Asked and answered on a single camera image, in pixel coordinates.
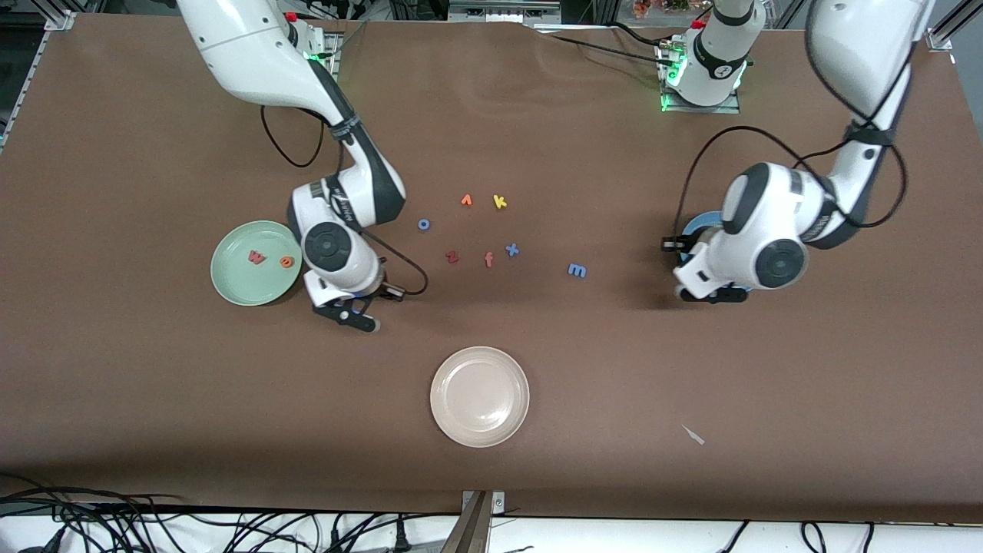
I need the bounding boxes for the blue round plate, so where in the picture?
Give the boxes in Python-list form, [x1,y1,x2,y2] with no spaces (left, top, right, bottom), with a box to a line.
[682,210,752,294]

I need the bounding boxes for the light green round plate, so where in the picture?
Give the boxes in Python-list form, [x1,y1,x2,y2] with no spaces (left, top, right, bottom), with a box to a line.
[210,220,303,307]

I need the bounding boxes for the beige round plate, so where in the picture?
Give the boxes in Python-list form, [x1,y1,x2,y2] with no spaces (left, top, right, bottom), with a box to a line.
[430,346,531,449]

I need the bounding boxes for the brown table cover mat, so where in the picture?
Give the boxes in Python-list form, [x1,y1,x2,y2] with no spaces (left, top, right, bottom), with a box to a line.
[0,14,983,523]

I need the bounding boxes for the grey equipment box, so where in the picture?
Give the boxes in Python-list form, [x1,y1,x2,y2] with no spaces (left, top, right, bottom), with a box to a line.
[448,0,563,24]

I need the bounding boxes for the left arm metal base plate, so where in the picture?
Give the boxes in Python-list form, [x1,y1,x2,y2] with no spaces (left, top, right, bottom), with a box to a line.
[659,38,742,114]

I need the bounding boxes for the black cable on table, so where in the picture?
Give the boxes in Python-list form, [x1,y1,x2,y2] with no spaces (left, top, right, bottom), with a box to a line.
[530,22,677,70]

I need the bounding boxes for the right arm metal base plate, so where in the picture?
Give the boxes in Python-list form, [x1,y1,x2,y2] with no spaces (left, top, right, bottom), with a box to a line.
[306,31,340,81]

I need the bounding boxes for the metal bracket at table edge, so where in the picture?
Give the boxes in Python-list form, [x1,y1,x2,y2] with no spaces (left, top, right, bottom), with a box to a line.
[442,490,506,553]

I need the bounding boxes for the aluminium frame rail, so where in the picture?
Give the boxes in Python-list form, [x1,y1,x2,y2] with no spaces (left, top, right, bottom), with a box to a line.
[0,0,78,151]
[925,0,983,53]

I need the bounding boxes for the tangled black floor cables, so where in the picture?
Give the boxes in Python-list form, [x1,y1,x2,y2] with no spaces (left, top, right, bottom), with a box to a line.
[0,472,462,553]

